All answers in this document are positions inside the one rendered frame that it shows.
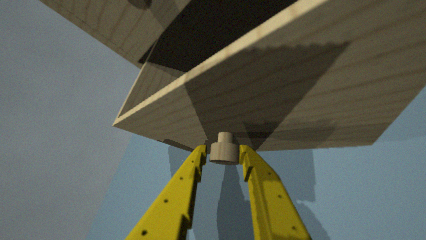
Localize tan wooden chest of drawers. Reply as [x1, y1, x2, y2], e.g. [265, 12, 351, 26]
[39, 0, 191, 69]

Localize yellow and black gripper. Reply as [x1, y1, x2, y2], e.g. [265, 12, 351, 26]
[125, 145, 312, 240]

